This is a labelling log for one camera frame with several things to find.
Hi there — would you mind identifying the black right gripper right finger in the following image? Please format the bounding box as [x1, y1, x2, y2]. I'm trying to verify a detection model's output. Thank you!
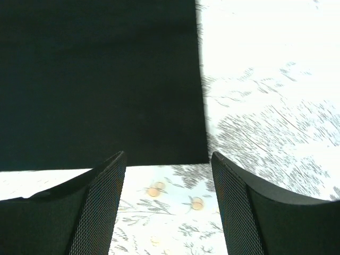
[211, 151, 339, 255]

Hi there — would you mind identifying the floral tablecloth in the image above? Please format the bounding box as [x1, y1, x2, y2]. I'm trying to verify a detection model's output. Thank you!
[1, 1, 339, 254]

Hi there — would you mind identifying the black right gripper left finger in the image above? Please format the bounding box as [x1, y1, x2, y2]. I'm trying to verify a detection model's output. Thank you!
[1, 151, 126, 255]

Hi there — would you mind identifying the black t shirt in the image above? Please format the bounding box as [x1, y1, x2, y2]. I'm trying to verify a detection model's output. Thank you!
[1, 0, 208, 171]

